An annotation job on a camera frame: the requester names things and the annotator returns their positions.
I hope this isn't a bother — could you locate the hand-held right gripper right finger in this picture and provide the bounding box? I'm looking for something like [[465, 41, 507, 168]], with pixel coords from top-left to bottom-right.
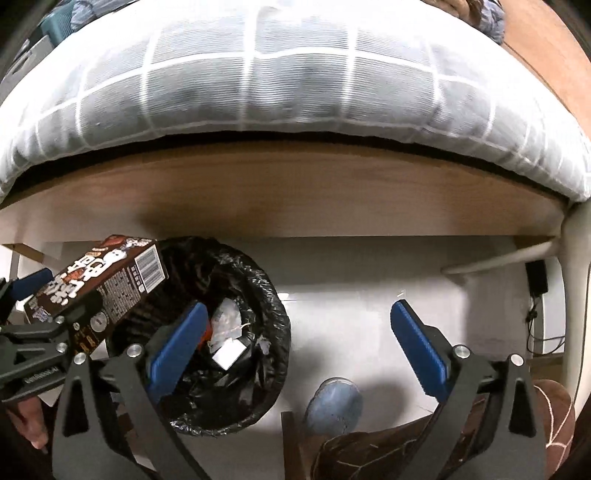
[[390, 299, 548, 480]]

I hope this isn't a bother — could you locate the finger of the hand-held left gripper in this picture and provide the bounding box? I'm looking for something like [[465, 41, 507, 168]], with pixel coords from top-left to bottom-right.
[[0, 268, 54, 319], [54, 291, 104, 357]]

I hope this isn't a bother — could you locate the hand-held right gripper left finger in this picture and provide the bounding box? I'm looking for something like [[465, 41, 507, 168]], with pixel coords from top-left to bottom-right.
[[52, 302, 209, 480]]

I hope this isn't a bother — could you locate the brown snack box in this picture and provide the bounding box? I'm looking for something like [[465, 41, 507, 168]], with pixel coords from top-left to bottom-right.
[[23, 234, 168, 356]]

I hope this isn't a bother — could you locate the trash bin with black bag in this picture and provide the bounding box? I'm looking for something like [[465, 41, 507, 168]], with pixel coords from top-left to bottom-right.
[[99, 236, 293, 437]]

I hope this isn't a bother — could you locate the person's left hand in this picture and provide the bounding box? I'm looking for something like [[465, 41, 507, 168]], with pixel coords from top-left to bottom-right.
[[7, 397, 49, 455]]

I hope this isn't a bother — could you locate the blue slipper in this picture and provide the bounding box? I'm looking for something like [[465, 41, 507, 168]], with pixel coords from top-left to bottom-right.
[[305, 377, 363, 437]]

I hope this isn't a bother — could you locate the grey suitcase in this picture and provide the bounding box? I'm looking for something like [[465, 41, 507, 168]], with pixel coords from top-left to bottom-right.
[[0, 34, 54, 97]]

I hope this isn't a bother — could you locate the teal crate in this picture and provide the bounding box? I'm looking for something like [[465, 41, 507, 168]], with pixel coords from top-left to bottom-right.
[[37, 0, 77, 47]]

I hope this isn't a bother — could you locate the grey checked bed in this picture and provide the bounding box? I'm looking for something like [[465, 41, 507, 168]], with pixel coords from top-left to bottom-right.
[[0, 0, 591, 407]]

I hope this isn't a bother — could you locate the blue striped duvet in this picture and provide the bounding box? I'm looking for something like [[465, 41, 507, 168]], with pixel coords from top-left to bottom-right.
[[475, 0, 506, 44]]

